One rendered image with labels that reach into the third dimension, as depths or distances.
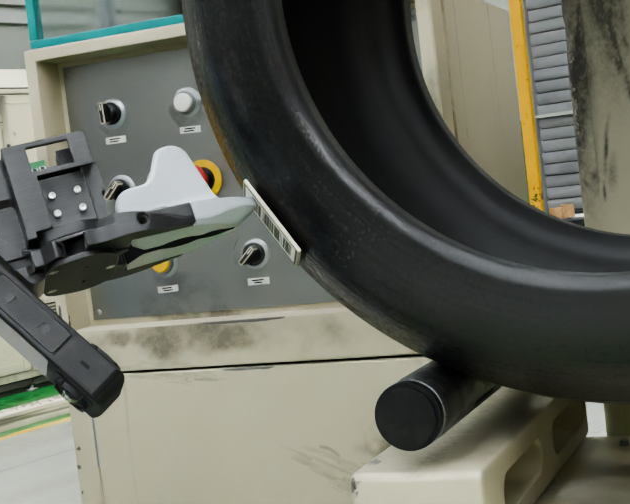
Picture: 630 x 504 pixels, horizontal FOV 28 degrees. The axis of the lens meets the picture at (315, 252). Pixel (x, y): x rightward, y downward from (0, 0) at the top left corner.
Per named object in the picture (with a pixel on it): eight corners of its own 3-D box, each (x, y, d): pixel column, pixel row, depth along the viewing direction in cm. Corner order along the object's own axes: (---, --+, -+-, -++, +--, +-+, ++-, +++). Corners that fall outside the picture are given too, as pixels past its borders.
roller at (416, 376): (512, 300, 111) (559, 320, 110) (494, 345, 112) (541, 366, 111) (386, 370, 79) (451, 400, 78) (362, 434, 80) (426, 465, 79)
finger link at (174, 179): (239, 121, 81) (100, 154, 78) (269, 204, 80) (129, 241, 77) (231, 140, 84) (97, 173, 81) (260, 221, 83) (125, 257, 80)
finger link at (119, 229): (192, 192, 77) (52, 228, 74) (200, 215, 77) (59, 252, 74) (182, 219, 82) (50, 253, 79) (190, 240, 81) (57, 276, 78)
